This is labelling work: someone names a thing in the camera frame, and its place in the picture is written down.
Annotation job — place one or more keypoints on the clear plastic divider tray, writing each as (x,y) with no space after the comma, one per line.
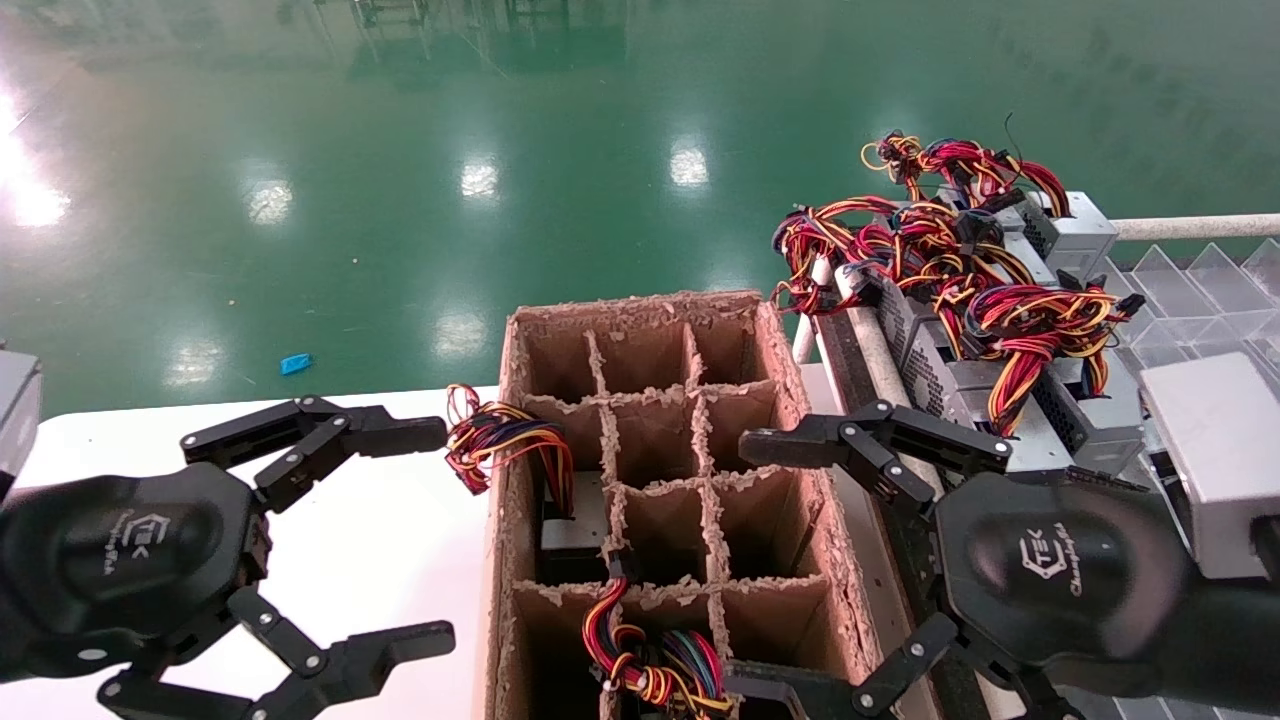
(1200,290)

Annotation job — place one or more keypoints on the brown divided cardboard box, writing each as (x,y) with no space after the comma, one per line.
(780,630)

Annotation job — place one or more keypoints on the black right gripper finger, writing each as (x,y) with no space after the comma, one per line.
(800,440)
(800,698)

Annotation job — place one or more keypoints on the white rail pipe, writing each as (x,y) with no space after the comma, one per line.
(1200,227)

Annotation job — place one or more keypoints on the right wrist camera housing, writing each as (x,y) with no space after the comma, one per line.
(1220,450)

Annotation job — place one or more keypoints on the short white tube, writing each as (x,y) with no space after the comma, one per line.
(805,340)

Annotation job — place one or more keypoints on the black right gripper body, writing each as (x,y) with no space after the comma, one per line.
(1060,570)

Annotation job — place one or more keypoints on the left wrist camera housing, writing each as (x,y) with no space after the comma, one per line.
(18,420)

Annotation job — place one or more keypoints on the long white pipe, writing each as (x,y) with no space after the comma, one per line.
(880,350)

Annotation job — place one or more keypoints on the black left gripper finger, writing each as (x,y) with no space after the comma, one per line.
(400,435)
(400,645)

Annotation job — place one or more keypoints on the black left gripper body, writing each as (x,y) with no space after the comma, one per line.
(120,560)

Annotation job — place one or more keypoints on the small blue floor scrap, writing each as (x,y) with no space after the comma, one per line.
(296,363)

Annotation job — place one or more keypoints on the black conveyor frame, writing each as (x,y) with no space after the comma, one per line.
(838,350)

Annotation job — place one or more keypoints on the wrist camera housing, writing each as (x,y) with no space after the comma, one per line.
(1220,450)
(18,420)

